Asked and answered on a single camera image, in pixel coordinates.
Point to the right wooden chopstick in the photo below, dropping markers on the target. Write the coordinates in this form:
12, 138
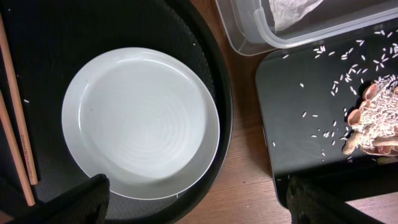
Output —
18, 109

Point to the food scraps and rice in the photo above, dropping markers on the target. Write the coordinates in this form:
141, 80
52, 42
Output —
376, 118

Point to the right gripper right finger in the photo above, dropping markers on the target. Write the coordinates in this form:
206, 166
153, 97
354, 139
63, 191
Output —
309, 204

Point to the white napkin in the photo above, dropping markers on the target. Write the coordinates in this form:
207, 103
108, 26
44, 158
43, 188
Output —
288, 12

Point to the round black serving tray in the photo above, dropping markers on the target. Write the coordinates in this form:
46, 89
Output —
51, 40

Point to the clear plastic waste bin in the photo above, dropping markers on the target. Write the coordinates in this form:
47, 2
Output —
250, 25

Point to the wooden chopstick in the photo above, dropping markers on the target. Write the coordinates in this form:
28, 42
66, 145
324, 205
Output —
18, 109
7, 127

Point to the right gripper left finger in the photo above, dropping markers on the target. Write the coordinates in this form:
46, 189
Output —
86, 203

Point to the white round plate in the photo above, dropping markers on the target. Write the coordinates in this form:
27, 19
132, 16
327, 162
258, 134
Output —
142, 118

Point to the black rectangular waste tray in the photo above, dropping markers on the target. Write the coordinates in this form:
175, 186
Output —
363, 177

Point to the left wooden chopstick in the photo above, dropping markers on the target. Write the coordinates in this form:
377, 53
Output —
7, 127

